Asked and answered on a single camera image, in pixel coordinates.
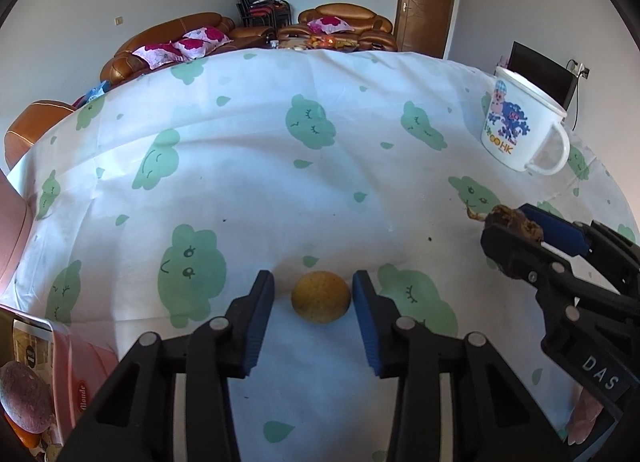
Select black television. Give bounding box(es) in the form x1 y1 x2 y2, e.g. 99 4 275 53
507 41 576 110

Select pink tin box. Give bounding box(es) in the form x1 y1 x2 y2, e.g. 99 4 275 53
0 306 123 462

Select small yellow round fruit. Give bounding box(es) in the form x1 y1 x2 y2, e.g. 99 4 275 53
291 270 352 324

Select brown leather sofa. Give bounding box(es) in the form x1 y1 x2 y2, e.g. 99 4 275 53
100 12 278 85

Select white mug with blue print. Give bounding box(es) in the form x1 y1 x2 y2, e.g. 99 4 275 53
480 66 571 176

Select brown leather chair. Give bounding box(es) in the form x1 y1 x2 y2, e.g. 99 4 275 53
4 100 76 170

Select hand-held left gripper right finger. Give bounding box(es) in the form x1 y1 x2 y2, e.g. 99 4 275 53
351 269 568 462

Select stacked dark chairs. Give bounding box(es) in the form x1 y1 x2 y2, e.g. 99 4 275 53
237 0 292 30

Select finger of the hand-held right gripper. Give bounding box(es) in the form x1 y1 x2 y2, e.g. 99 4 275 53
481 222 590 339
520 203 640 303

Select pink electric kettle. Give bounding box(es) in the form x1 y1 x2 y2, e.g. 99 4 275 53
0 174 35 295

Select person's right hand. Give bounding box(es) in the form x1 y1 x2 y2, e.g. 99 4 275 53
569 386 605 447

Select blue checkered blanket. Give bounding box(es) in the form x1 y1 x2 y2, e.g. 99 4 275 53
75 80 111 105

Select pink floral pillow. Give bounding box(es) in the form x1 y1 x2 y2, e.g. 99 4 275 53
306 16 353 35
172 26 233 59
131 43 186 68

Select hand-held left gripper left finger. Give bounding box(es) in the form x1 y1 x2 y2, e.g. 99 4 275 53
60 269 277 462

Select round purple fruit with stem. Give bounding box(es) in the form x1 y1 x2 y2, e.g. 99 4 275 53
0 361 55 435

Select brown leather armchair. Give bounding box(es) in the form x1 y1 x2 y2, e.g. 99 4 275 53
277 3 398 53

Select brown wooden door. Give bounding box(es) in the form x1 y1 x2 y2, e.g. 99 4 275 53
394 0 460 60

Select brown wrinkled fruit with stem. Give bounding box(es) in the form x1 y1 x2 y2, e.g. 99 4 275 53
465 205 545 279

